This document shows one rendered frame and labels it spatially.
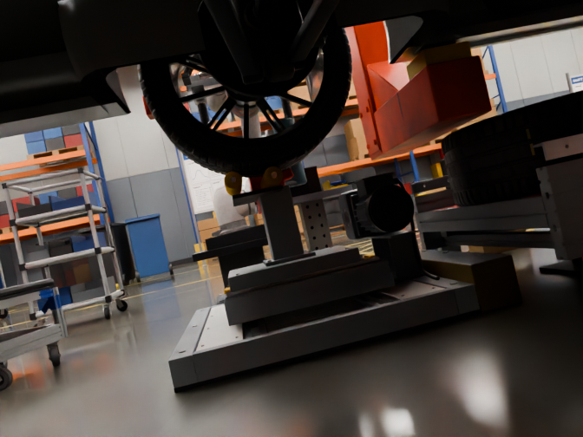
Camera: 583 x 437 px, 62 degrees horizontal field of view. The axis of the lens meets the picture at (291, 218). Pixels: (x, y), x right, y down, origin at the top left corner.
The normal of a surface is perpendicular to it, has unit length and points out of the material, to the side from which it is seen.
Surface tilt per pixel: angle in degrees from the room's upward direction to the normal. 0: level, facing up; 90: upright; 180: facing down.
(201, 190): 90
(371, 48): 90
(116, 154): 90
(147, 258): 90
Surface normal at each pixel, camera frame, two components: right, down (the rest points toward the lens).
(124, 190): 0.15, -0.05
